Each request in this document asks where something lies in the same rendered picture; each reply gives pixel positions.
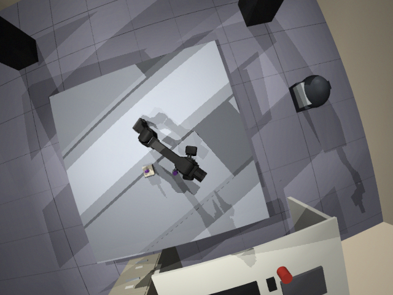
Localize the beige block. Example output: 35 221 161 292
142 164 155 177

